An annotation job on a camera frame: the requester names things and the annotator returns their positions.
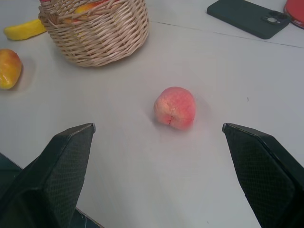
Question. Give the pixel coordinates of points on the woven wicker basket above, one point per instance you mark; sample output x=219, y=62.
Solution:
x=99, y=33

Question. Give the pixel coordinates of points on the black smartphone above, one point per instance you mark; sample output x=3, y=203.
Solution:
x=249, y=16

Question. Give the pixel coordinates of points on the pink peach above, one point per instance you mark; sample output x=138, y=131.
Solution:
x=175, y=108

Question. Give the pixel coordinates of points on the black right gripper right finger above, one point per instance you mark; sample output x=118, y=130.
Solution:
x=266, y=175

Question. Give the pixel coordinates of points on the yellow banana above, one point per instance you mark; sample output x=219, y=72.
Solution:
x=25, y=30

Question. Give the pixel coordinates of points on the orange red fruit in basket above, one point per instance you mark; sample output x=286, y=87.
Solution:
x=91, y=8

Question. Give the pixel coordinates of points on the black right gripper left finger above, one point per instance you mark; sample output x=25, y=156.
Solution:
x=54, y=175

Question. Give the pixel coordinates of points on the red round object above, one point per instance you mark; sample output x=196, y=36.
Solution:
x=295, y=12

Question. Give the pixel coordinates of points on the yellow red mango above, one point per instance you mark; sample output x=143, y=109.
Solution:
x=9, y=69

